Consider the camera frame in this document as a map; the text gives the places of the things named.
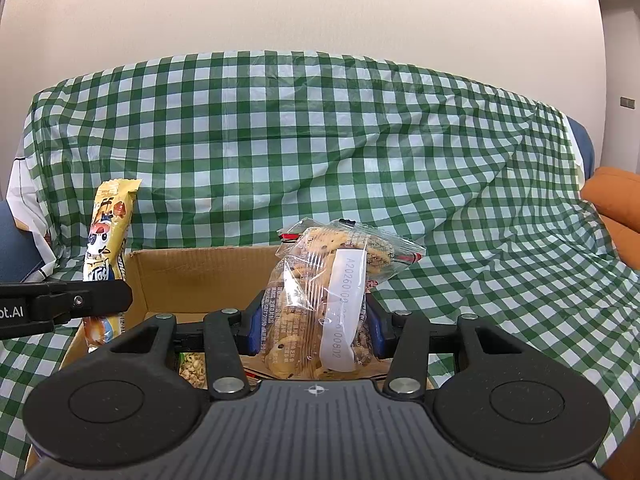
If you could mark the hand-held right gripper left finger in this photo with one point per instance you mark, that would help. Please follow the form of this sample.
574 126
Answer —
258 330

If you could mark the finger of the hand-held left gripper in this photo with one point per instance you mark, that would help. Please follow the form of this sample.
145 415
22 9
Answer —
100 297

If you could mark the green checkered cloth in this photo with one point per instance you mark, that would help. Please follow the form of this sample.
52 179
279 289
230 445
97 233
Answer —
350 135

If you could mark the yellow snack packet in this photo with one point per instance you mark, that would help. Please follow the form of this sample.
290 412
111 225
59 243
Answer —
110 230

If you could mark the wall switch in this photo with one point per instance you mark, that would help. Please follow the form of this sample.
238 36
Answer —
628 102

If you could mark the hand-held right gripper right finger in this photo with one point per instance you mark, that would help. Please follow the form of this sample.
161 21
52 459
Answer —
377 332

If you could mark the brown cardboard box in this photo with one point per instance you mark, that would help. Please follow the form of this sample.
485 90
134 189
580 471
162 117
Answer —
200 280

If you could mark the clear cookie packet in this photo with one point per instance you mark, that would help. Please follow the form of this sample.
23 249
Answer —
315 285

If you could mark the white printed cloth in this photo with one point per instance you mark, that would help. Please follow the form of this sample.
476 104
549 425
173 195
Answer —
30 220

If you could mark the orange cushion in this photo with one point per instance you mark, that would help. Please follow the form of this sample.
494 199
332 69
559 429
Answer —
615 200

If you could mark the clear grain snack packet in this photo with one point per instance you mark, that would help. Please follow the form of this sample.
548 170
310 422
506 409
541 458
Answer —
192 372

